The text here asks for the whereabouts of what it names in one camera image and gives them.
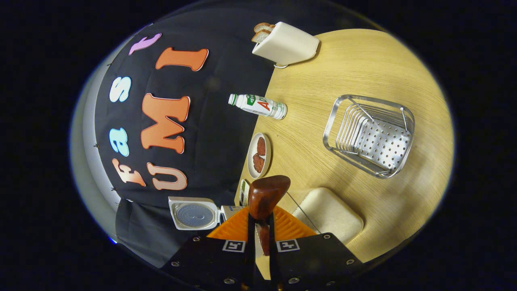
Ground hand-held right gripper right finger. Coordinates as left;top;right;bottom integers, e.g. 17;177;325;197
269;205;364;291

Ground brown wooden spoon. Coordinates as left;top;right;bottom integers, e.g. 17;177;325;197
248;175;291;256

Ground small white green container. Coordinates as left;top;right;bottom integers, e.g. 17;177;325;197
239;180;251;207

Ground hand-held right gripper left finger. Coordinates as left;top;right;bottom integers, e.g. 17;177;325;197
162;206;257;291

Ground white green drink bottle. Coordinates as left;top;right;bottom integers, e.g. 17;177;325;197
228;94;288;120

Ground metal wire chopstick holder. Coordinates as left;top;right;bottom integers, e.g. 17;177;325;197
323;95;415;179

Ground black backdrop cloth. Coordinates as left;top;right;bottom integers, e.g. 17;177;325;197
94;8;283;267

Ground round white plate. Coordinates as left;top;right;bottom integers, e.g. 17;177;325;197
247;133;272;179

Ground cream white toaster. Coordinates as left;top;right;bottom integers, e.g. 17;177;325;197
252;21;320;68

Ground clear box of rice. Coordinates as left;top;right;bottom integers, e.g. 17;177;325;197
287;187;364;245

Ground white rice cooker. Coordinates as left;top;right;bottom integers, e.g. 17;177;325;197
168;197;245;231

